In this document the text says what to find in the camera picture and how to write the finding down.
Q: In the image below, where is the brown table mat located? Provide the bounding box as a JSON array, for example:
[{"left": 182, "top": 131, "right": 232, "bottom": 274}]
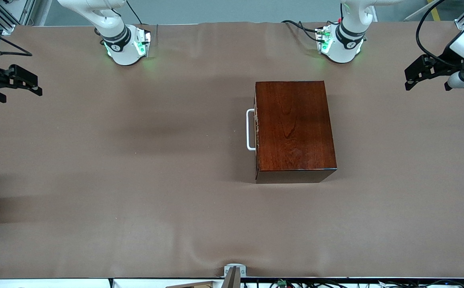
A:
[{"left": 0, "top": 21, "right": 464, "bottom": 279}]

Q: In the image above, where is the grey slanted metal bar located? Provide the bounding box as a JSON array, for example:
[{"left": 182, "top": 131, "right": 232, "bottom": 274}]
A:
[{"left": 404, "top": 0, "right": 442, "bottom": 22}]

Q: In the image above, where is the light wooden drawer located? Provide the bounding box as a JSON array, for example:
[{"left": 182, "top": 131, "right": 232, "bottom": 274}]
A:
[{"left": 247, "top": 83, "right": 259, "bottom": 180}]

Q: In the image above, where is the black base cable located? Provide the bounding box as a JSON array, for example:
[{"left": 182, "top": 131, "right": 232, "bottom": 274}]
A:
[
  {"left": 126, "top": 0, "right": 145, "bottom": 26},
  {"left": 281, "top": 19, "right": 324, "bottom": 42}
]

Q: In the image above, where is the dark brown wooden cabinet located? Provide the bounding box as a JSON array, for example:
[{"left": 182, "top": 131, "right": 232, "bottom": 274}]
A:
[{"left": 254, "top": 80, "right": 338, "bottom": 184}]

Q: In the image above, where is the silver metal clamp bracket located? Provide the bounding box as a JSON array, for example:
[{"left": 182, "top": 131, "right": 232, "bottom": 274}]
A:
[{"left": 224, "top": 264, "right": 247, "bottom": 278}]

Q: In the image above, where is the tan wooden board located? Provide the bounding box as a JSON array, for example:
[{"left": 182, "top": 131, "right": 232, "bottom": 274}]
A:
[{"left": 166, "top": 281, "right": 213, "bottom": 288}]

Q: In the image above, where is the grey metal strut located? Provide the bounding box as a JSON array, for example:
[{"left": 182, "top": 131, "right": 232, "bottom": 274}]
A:
[{"left": 221, "top": 267, "right": 241, "bottom": 288}]

